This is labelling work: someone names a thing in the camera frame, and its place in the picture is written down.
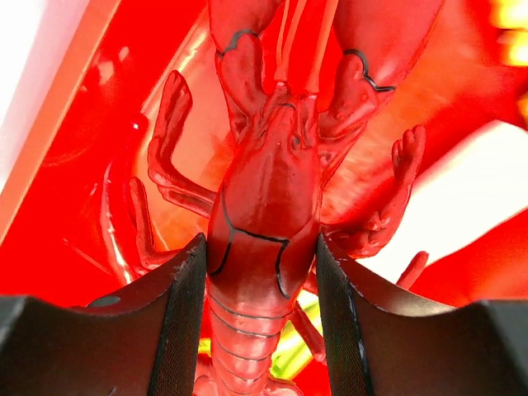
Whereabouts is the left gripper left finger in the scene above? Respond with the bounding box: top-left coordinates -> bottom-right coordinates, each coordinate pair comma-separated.
1,234 -> 206,395

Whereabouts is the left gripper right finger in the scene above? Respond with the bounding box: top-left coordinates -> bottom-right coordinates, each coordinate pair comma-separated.
317,236 -> 527,395

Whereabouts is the green white toy celery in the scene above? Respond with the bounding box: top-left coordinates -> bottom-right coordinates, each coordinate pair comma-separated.
195,286 -> 325,386

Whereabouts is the yellow toy food piece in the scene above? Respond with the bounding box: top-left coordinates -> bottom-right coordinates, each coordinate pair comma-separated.
490,0 -> 527,67

